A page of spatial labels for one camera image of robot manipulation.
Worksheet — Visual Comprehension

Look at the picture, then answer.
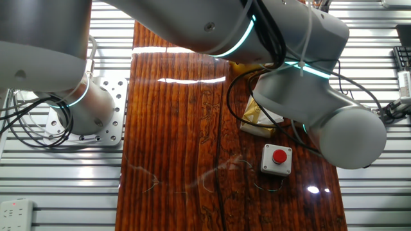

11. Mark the gold tissue pack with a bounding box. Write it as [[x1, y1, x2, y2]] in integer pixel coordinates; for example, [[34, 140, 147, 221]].
[[240, 94, 284, 139]]

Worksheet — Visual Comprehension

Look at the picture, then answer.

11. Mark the white tissue sheet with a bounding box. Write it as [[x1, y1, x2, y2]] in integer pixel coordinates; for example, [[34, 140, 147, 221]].
[[256, 108, 284, 125]]

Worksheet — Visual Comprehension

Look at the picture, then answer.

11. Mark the grey box red button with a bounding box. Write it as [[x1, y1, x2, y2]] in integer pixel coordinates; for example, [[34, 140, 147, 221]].
[[260, 143, 293, 177]]

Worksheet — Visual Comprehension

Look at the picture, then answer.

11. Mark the black keyboard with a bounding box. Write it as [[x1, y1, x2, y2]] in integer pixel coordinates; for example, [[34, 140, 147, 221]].
[[393, 46, 411, 71]]

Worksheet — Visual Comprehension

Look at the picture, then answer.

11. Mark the black flat device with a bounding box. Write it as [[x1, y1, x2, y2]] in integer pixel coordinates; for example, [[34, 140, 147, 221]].
[[395, 24, 411, 47]]

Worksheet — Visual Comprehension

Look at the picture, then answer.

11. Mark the white power strip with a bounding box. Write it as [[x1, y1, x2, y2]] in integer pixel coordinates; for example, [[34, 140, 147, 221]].
[[0, 198, 35, 231]]

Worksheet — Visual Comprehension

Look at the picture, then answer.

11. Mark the grey flat device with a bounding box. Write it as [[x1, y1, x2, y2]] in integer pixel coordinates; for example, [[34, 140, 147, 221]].
[[381, 0, 411, 9]]

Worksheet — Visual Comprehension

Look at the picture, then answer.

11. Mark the thin black cable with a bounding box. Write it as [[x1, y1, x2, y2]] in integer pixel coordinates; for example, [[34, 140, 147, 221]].
[[249, 72, 322, 155], [226, 65, 290, 129]]

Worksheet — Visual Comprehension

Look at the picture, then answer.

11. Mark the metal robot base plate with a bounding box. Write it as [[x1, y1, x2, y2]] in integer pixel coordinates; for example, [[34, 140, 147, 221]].
[[43, 76, 128, 147]]

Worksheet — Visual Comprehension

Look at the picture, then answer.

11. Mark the thick grey cable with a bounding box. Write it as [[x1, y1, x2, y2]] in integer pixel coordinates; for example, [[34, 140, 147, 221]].
[[85, 34, 98, 80]]

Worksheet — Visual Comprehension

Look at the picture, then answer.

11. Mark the black base cable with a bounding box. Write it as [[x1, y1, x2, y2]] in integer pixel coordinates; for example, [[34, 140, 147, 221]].
[[0, 88, 65, 132], [6, 96, 74, 148]]

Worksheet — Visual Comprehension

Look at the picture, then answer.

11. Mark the small grey camera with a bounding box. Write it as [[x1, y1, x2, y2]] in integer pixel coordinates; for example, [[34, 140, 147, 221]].
[[389, 98, 411, 114]]

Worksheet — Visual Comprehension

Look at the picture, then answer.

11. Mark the silver ribbed camera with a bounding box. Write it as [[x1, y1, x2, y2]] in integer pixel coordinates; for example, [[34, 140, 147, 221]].
[[397, 70, 411, 99]]

